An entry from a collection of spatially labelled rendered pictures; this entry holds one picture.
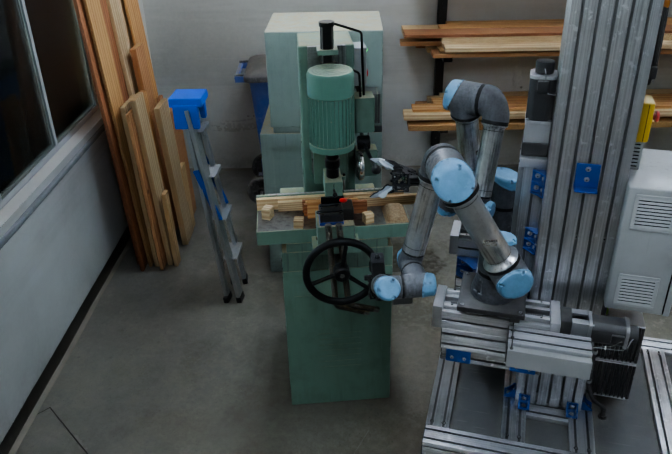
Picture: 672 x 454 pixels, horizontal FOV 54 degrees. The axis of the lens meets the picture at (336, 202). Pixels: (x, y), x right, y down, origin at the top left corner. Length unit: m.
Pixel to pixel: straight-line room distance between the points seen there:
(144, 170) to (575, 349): 2.50
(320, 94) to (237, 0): 2.50
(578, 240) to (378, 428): 1.20
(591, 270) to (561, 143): 0.48
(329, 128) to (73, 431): 1.72
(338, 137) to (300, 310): 0.74
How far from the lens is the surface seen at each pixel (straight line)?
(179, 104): 3.27
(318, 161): 2.69
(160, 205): 3.95
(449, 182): 1.88
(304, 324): 2.79
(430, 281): 2.09
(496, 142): 2.42
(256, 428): 3.01
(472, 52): 4.43
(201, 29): 4.93
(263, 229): 2.56
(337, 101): 2.42
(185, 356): 3.42
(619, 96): 2.20
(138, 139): 3.79
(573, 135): 2.23
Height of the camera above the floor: 2.17
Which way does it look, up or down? 28 degrees down
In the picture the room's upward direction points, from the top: 1 degrees counter-clockwise
